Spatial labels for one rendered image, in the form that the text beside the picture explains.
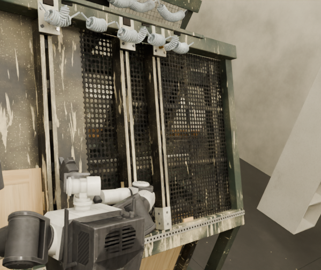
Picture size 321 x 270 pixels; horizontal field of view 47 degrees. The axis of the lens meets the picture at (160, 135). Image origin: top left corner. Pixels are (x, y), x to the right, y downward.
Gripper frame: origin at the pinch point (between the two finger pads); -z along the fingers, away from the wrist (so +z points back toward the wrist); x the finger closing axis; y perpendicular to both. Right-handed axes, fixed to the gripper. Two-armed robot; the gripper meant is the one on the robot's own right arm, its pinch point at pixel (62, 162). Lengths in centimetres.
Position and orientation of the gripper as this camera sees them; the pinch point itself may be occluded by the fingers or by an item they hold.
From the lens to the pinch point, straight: 175.1
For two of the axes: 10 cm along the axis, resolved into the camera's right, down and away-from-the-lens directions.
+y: -7.1, 0.1, -7.1
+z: 5.5, 6.3, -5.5
